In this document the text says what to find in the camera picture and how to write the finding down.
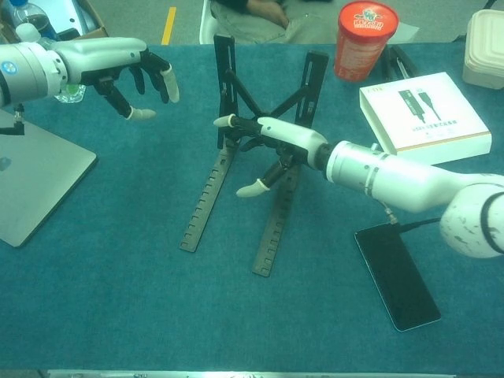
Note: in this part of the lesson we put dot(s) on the black smartphone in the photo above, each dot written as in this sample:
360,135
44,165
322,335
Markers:
401,283

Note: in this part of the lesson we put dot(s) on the blue felt table cloth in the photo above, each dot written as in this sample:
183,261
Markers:
118,295

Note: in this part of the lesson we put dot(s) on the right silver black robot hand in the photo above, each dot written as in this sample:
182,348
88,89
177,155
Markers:
291,138

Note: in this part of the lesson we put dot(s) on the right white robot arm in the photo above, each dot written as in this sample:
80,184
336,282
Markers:
393,177

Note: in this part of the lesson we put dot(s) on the brown cardboard box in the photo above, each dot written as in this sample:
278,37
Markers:
90,33

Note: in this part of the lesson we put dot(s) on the seated person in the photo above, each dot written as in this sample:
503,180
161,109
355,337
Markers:
244,23

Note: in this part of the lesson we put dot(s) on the dark cola bottle blue label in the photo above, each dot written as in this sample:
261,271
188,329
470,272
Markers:
35,17

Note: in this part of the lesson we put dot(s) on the white paper sheet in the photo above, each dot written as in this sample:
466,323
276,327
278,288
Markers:
407,31

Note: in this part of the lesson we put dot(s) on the silver laptop with apple logo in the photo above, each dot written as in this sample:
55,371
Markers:
39,185

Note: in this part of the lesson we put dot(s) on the beige lunch box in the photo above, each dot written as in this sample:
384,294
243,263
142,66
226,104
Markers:
486,51

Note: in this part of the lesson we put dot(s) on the clear water bottle green label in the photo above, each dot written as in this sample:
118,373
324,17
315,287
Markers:
27,31

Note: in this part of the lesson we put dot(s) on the black folding laptop stand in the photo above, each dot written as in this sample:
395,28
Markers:
202,212

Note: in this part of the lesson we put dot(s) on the orange cylindrical snack can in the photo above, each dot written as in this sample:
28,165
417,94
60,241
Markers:
362,51

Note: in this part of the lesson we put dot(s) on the aluminium table edge rail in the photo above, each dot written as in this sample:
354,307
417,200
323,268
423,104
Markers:
236,374

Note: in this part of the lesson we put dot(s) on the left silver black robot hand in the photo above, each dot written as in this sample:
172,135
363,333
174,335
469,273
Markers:
98,55

